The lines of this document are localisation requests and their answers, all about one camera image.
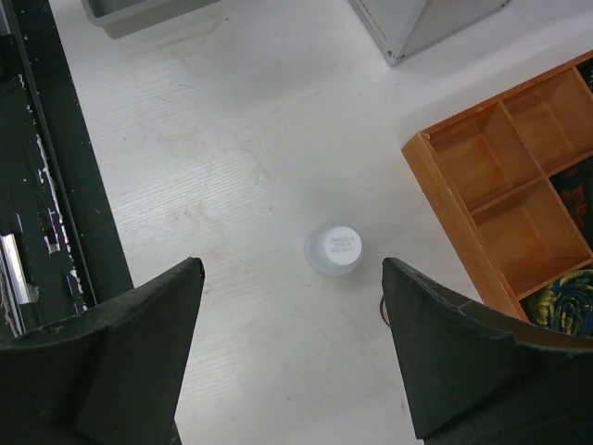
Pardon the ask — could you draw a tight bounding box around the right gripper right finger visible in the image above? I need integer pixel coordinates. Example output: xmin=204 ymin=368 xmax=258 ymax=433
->
xmin=382 ymin=258 xmax=592 ymax=444

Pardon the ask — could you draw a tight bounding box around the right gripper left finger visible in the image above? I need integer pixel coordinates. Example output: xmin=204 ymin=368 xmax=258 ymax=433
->
xmin=1 ymin=258 xmax=204 ymax=444

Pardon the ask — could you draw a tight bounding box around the small white bottle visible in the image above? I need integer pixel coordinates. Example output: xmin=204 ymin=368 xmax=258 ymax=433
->
xmin=305 ymin=224 xmax=363 ymax=276

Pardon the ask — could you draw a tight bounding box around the grey metal box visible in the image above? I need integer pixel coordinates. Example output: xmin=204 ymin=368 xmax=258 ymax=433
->
xmin=349 ymin=0 xmax=509 ymax=67

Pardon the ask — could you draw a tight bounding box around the grey plastic insert tray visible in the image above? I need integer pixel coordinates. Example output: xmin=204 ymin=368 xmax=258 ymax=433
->
xmin=82 ymin=0 xmax=214 ymax=39

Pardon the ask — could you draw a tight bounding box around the brown bottle orange cap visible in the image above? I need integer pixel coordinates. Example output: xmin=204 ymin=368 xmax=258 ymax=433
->
xmin=379 ymin=297 xmax=390 ymax=326

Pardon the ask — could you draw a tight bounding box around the rolled tie yellow blue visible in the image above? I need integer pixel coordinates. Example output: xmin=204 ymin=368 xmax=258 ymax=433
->
xmin=521 ymin=267 xmax=592 ymax=338

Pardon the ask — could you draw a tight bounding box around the wooden compartment tray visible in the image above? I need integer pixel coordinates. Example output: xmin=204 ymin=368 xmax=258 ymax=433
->
xmin=402 ymin=53 xmax=592 ymax=322

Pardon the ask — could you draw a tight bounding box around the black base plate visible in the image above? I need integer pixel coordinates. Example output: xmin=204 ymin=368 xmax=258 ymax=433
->
xmin=1 ymin=1 xmax=132 ymax=337

